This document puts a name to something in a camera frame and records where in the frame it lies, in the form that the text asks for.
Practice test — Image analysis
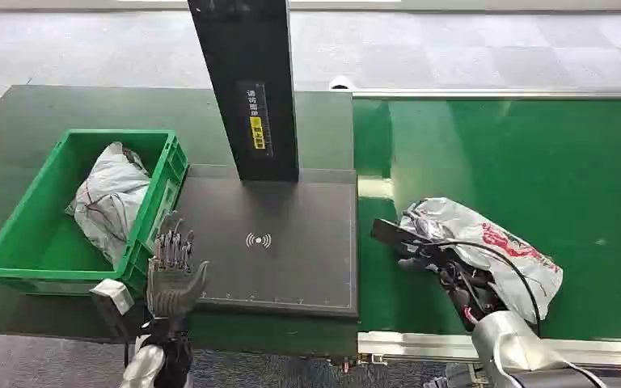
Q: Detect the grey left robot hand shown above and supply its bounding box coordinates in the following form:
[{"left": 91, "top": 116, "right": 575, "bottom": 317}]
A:
[{"left": 146, "top": 217, "right": 210, "bottom": 321}]

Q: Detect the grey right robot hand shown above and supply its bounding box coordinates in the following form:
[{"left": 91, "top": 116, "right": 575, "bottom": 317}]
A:
[{"left": 370, "top": 218, "right": 509, "bottom": 329}]

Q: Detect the grey parcel bag red print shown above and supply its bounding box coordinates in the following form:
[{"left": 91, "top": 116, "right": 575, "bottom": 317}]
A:
[{"left": 399, "top": 196, "right": 564, "bottom": 325}]

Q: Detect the grey plastic parcel bag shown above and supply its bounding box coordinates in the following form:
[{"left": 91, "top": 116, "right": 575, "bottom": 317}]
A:
[{"left": 64, "top": 141, "right": 153, "bottom": 271}]

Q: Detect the dark scanner platform plate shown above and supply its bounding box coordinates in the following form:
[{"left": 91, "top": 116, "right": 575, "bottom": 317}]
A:
[{"left": 173, "top": 165, "right": 360, "bottom": 320}]

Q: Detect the green plastic crate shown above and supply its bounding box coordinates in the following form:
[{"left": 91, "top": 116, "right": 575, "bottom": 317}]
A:
[{"left": 0, "top": 128, "right": 190, "bottom": 297}]

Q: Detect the green conveyor belt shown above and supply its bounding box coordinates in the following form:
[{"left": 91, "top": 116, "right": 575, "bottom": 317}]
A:
[{"left": 353, "top": 96, "right": 621, "bottom": 344}]

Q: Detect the black label yellow sticker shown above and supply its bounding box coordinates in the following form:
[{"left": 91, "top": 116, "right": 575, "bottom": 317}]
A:
[{"left": 236, "top": 80, "right": 275, "bottom": 159}]

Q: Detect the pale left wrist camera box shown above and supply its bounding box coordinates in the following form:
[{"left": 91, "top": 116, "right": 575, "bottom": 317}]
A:
[{"left": 89, "top": 278, "right": 146, "bottom": 340}]

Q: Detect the black cable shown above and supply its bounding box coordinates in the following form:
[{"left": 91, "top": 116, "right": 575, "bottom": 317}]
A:
[{"left": 416, "top": 239, "right": 543, "bottom": 339}]

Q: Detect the silver conveyor frame rail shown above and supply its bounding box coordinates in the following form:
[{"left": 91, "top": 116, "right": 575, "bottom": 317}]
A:
[
  {"left": 349, "top": 87, "right": 621, "bottom": 102},
  {"left": 357, "top": 330, "right": 621, "bottom": 372}
]

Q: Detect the black scanner post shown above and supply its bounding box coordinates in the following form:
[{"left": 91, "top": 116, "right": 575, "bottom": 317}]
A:
[{"left": 187, "top": 0, "right": 301, "bottom": 183}]

